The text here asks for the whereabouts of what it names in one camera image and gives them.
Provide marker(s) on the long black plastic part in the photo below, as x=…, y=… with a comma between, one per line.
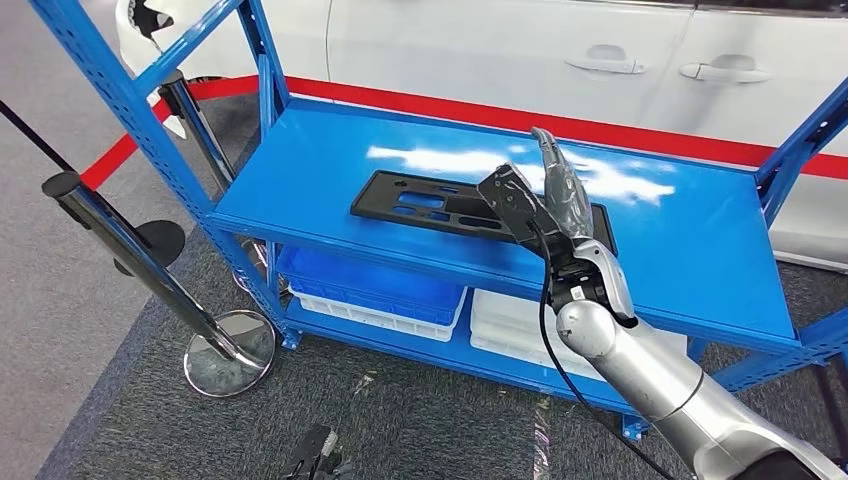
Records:
x=384, y=199

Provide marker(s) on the white plastic bin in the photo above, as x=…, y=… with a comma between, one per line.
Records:
x=371, y=324

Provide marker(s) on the blue plastic bin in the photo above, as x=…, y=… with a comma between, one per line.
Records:
x=371, y=291

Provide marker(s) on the chrome stanchion post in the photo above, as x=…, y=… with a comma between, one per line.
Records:
x=132, y=255
x=199, y=139

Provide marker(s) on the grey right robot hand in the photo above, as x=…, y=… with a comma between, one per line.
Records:
x=570, y=199

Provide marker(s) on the black stanchion post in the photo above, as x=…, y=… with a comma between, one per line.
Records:
x=159, y=242

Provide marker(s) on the translucent plastic bin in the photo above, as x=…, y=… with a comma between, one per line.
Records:
x=510, y=311
x=503, y=358
x=503, y=341

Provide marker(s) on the silver floor tape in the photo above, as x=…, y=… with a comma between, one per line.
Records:
x=540, y=444

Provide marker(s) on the blue metal shelf rack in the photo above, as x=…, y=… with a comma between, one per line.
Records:
x=662, y=232

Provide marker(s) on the white car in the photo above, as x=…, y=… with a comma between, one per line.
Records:
x=464, y=53

